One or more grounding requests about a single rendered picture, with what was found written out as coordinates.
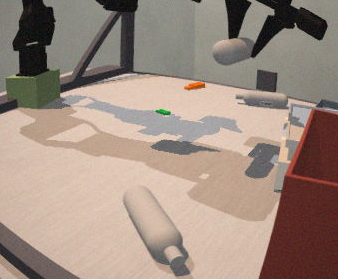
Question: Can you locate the white gas cylinder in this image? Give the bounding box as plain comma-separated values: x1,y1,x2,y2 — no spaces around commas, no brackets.
123,185,186,268

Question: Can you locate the red open box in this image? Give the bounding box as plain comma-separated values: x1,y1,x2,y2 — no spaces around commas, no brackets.
258,109,338,279

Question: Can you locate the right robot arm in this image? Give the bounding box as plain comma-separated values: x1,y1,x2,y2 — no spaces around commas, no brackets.
12,0,138,76

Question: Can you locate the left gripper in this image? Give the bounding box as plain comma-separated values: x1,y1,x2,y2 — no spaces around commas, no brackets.
225,0,328,58

